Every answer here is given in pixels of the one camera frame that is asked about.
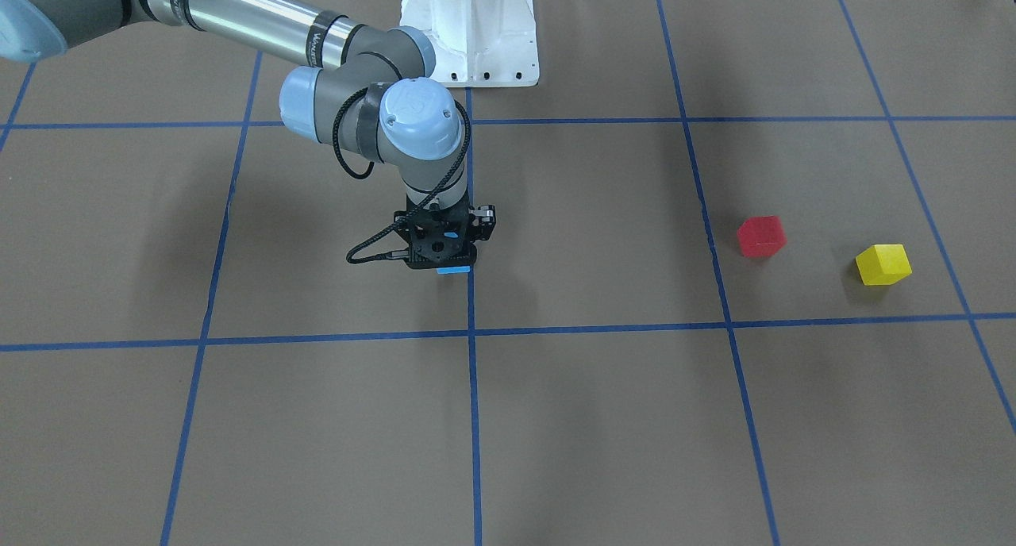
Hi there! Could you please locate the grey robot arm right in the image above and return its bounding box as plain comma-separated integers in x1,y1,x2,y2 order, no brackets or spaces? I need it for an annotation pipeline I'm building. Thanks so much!
1,0,496,274

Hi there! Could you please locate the blue cube block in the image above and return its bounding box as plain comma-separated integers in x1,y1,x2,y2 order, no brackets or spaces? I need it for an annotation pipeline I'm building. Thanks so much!
436,265,472,275

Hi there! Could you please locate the yellow cube block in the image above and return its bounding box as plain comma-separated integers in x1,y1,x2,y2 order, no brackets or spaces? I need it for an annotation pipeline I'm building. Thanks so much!
854,244,912,286

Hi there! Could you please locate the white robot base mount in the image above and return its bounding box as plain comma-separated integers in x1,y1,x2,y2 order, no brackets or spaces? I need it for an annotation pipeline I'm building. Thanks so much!
400,0,541,88

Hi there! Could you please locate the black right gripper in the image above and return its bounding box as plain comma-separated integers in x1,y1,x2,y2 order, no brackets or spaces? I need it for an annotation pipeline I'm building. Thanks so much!
404,193,478,270

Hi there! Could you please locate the red cube block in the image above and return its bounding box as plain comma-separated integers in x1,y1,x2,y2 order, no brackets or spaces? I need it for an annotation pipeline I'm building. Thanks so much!
736,216,788,258

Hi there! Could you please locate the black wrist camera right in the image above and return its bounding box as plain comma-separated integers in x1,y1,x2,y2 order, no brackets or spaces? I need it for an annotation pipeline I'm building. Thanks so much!
467,205,497,242

